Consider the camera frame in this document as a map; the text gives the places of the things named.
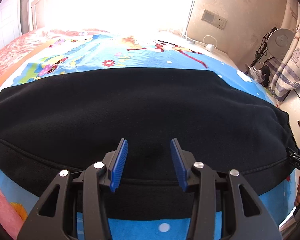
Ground black sweatpants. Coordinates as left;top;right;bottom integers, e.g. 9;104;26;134
0;68;297;220

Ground black light stand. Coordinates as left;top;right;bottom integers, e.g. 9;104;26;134
249;27;278;68

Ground white wall switch socket panel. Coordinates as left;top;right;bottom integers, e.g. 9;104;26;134
202;10;228;30

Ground striped hanging cloth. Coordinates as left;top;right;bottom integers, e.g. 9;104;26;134
268;2;300;104

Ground round grey reflector disc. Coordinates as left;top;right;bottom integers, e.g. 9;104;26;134
267;28;295;60

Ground round studio lamp head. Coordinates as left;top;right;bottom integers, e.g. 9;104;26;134
245;64;270;87

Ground white charger with cable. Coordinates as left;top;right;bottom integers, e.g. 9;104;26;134
203;35;218;52

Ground pink floral blanket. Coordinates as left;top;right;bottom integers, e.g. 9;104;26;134
0;27;108;78

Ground white closet doors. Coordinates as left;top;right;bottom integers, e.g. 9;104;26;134
0;0;22;50

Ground white bed headboard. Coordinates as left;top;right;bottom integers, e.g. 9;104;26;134
27;0;52;31

